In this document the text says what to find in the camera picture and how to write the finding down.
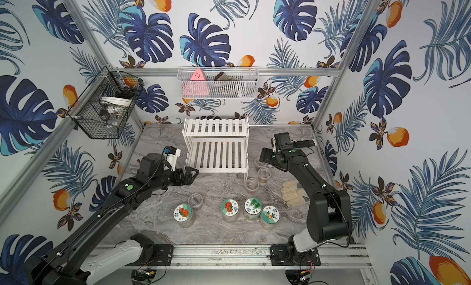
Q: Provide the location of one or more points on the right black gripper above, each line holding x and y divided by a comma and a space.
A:
265, 155

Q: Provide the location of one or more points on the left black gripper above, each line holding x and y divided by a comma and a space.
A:
183, 175

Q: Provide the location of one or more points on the clear seed container dark seeds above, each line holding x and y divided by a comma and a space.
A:
264, 175

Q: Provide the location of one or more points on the clear seed container front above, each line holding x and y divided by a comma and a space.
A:
252, 186

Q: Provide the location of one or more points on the white slatted wooden shelf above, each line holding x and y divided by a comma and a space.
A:
217, 145

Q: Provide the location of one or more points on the clear seed container red label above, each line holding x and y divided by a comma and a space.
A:
258, 164

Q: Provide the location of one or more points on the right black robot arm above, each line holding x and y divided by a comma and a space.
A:
329, 216

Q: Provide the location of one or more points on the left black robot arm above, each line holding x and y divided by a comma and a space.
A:
62, 265

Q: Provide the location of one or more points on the jar with tomato lid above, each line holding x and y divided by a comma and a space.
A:
184, 215

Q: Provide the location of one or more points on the jar with strawberry lid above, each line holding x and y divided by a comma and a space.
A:
230, 210

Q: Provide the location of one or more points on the jar with green tree lid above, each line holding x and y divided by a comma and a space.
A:
252, 209

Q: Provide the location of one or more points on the jar with pineapple lid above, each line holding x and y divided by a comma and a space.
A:
270, 216

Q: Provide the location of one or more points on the pink triangular packet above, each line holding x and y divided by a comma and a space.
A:
196, 86

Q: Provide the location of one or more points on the white bowl in basket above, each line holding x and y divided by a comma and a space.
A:
115, 102

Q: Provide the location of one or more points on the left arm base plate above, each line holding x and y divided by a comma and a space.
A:
152, 253

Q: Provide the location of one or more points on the white mesh wall basket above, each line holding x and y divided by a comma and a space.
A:
225, 82

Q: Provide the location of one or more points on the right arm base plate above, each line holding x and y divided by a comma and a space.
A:
286, 254

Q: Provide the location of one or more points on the black wire basket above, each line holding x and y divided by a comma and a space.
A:
103, 110

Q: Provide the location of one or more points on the aluminium mounting rail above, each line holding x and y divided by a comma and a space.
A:
229, 256

